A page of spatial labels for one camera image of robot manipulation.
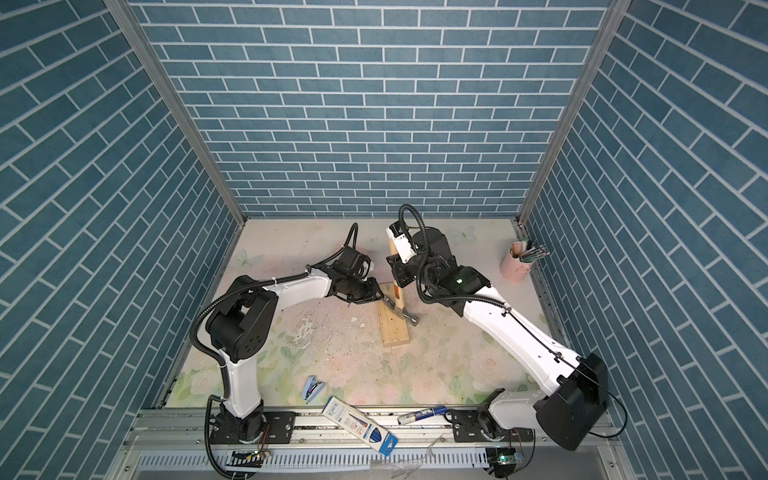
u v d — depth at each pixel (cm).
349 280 76
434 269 55
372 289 85
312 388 79
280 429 74
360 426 72
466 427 74
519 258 96
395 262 66
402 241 64
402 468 68
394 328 87
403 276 66
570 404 38
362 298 85
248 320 51
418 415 75
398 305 85
